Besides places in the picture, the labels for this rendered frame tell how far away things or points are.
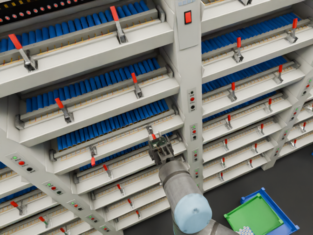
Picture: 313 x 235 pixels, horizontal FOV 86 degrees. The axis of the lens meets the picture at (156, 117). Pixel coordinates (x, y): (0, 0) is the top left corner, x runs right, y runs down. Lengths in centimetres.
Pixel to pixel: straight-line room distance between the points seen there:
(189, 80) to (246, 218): 116
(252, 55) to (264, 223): 113
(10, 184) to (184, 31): 90
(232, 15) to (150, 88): 37
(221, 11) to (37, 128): 75
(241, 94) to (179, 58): 44
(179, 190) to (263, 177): 138
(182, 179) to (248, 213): 111
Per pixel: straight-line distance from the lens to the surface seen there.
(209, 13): 67
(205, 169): 132
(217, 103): 88
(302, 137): 196
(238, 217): 156
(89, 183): 98
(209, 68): 74
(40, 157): 82
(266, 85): 104
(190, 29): 61
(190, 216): 45
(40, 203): 109
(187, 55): 64
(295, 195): 180
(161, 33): 58
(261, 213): 155
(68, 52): 59
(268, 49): 91
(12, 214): 116
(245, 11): 73
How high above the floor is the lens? 150
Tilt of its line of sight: 41 degrees down
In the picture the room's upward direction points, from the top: 14 degrees counter-clockwise
